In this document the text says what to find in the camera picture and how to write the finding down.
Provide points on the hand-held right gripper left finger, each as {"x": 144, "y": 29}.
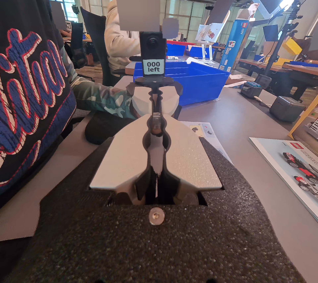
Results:
{"x": 119, "y": 158}

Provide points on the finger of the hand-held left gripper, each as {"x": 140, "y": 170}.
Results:
{"x": 141, "y": 101}
{"x": 170, "y": 101}

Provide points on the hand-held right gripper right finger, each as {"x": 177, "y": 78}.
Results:
{"x": 191, "y": 158}

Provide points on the person's left forearm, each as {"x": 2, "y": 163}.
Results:
{"x": 99, "y": 99}

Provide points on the wooden top desk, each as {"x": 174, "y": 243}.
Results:
{"x": 298, "y": 69}

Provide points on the small blue bin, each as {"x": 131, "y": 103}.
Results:
{"x": 176, "y": 50}

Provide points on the open instruction booklet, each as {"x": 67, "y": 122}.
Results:
{"x": 211, "y": 138}

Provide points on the large blue plastic bin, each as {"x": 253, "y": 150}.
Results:
{"x": 198, "y": 84}

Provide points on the black office chair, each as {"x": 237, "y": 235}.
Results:
{"x": 95, "y": 39}

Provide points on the booklet on white stand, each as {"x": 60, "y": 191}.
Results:
{"x": 211, "y": 30}

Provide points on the black charger with blue top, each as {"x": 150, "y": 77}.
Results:
{"x": 249, "y": 91}

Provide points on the tall blue toy box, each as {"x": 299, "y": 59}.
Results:
{"x": 233, "y": 47}

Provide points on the car cover instruction booklet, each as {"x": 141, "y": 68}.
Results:
{"x": 273, "y": 153}

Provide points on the dark grey cube device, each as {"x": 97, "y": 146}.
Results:
{"x": 287, "y": 110}

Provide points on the helicopter picture toy box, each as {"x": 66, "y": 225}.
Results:
{"x": 310, "y": 119}

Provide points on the yellow box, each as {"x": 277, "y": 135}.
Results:
{"x": 293, "y": 47}

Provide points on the black light stand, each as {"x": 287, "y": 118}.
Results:
{"x": 291, "y": 25}

